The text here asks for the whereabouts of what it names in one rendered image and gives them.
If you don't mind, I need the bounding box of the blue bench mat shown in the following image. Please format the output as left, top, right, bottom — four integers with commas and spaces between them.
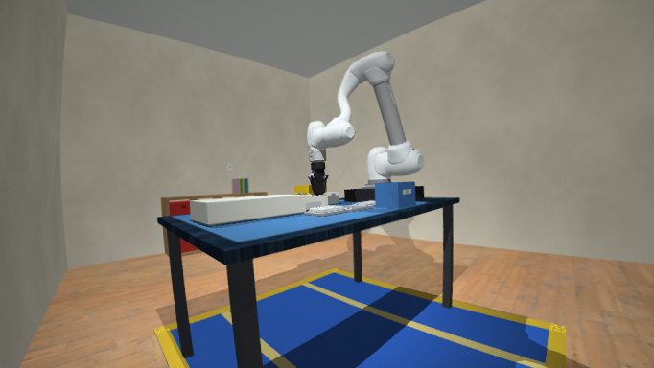
172, 206, 413, 243

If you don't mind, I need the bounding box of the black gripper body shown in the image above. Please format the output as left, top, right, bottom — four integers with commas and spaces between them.
311, 162, 325, 180

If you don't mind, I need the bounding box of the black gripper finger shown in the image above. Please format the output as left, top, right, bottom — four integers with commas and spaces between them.
319, 173, 328, 195
308, 173, 321, 196

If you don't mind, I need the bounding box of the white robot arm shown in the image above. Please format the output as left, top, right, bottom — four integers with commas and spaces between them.
307, 52, 424, 189

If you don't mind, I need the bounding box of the blue open-top bin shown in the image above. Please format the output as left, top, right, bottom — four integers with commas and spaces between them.
375, 181, 416, 209

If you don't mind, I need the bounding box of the yellow open bin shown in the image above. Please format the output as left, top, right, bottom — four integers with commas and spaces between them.
294, 184, 327, 194

